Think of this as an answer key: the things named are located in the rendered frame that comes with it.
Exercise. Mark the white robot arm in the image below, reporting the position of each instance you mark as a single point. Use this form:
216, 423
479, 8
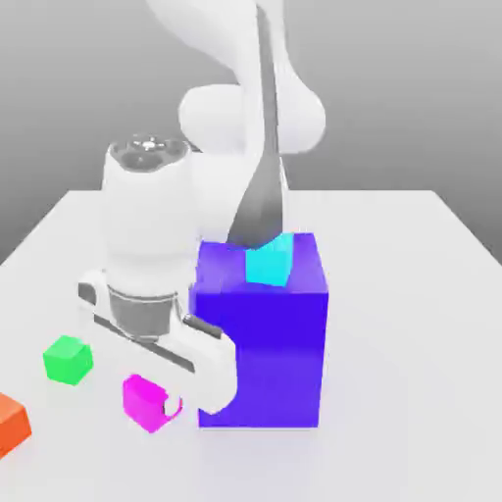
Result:
149, 219

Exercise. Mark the large purple box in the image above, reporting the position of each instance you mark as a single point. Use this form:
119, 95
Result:
274, 345

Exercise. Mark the small green cube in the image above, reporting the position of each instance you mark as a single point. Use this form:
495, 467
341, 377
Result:
66, 362

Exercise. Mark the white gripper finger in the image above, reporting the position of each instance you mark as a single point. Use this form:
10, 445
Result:
172, 407

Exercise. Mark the small magenta cube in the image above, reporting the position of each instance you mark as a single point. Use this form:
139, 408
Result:
141, 400

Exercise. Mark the small cyan cube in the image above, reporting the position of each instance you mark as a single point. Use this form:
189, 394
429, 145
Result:
268, 262

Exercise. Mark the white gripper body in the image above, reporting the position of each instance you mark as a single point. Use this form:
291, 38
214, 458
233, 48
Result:
211, 368

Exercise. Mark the small orange cube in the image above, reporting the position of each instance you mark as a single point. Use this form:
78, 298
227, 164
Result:
11, 423

